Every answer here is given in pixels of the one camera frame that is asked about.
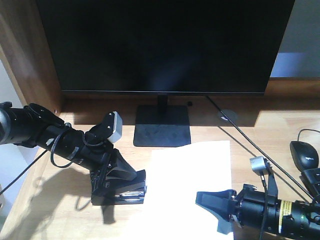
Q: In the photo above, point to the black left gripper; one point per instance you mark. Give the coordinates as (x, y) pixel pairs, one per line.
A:
(109, 163)

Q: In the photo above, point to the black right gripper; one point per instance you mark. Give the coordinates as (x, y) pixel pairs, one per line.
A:
(252, 208)

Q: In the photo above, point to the black orange stapler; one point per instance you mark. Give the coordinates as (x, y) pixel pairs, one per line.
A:
(109, 192)

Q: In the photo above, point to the white paper sheets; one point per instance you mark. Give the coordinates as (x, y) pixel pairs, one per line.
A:
(174, 176)

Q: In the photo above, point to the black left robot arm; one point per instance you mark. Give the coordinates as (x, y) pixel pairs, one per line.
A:
(34, 125)

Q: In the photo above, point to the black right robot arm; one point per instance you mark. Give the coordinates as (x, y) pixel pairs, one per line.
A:
(294, 220)

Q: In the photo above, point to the wooden computer desk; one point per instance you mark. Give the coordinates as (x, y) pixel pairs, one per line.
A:
(54, 203)

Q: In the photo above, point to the black computer mouse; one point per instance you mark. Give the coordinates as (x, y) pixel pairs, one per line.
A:
(304, 155)

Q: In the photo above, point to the black computer monitor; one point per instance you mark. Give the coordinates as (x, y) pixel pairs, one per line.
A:
(163, 48)

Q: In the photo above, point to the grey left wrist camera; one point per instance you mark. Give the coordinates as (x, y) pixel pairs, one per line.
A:
(112, 125)

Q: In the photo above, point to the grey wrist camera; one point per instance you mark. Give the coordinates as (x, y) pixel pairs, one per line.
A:
(260, 165)
(112, 125)

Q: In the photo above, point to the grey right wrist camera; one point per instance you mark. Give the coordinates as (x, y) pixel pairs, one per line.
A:
(260, 165)

